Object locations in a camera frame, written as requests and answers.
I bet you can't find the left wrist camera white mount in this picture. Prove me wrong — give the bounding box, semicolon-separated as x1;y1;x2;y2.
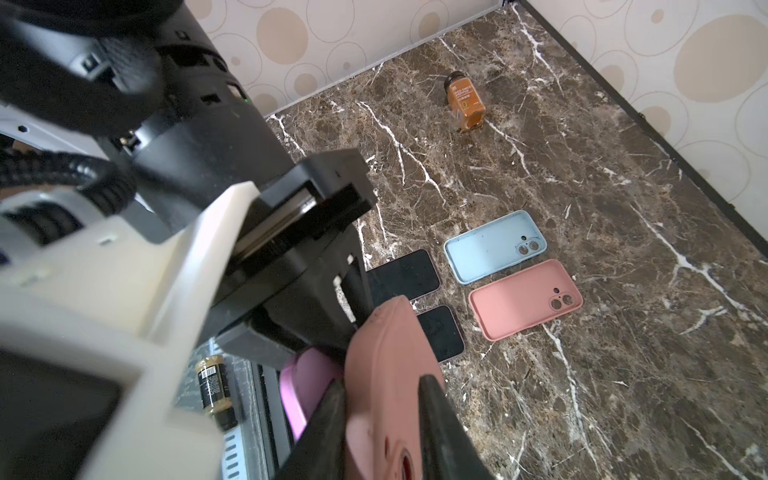
1;182;260;479

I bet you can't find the purple smartphone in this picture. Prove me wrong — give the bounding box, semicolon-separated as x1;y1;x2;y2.
367;249;441;307
279;348;343;442
417;305;466;363

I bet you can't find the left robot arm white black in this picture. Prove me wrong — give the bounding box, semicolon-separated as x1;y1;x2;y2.
1;1;376;366

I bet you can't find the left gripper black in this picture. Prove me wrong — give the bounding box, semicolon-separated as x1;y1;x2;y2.
197;149;377;369

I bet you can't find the light blue phone case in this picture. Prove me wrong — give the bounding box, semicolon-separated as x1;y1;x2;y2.
443;210;548;285

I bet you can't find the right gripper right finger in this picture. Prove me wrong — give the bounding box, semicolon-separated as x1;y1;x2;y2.
418;375;493;480

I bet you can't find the pink cased smartphone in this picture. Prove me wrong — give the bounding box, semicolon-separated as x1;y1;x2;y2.
468;259;584;342

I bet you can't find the black smartphone rose edge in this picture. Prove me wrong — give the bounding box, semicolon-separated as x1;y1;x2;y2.
344;296;444;479

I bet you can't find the white slotted cable duct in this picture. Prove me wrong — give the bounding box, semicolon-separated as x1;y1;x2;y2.
221;425;248;480

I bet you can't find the black yellow battery cell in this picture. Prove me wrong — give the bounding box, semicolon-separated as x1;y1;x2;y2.
195;355;238;432

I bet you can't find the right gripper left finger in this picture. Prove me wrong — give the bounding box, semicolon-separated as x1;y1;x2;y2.
274;380;346;480

